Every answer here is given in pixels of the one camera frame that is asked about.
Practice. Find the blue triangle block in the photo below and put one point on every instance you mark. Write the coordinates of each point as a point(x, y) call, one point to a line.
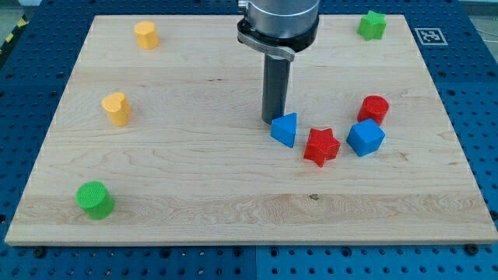
point(283, 129)

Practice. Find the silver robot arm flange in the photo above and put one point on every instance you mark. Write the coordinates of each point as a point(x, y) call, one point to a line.
point(278, 28)

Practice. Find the red star block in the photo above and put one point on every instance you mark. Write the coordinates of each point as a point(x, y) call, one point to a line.
point(321, 146)

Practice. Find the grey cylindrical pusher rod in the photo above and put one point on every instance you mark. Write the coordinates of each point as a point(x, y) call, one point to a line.
point(275, 85)

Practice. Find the wooden board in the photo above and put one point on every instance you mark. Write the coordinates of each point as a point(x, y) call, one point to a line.
point(196, 165)

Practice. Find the blue cube block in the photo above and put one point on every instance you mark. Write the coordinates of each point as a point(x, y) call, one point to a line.
point(365, 137)

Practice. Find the red cylinder block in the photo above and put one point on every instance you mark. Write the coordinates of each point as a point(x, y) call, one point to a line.
point(374, 107)

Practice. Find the yellow heart block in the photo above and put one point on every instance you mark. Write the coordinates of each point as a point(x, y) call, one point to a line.
point(117, 108)

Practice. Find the yellow hexagon block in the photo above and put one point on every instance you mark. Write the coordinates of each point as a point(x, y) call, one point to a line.
point(146, 35)

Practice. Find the green cylinder block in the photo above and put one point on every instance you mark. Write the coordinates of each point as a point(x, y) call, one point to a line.
point(94, 199)

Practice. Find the green star block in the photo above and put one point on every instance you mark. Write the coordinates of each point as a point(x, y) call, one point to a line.
point(372, 25)

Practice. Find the white fiducial marker tag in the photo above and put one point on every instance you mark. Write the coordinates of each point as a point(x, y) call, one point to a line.
point(430, 36)

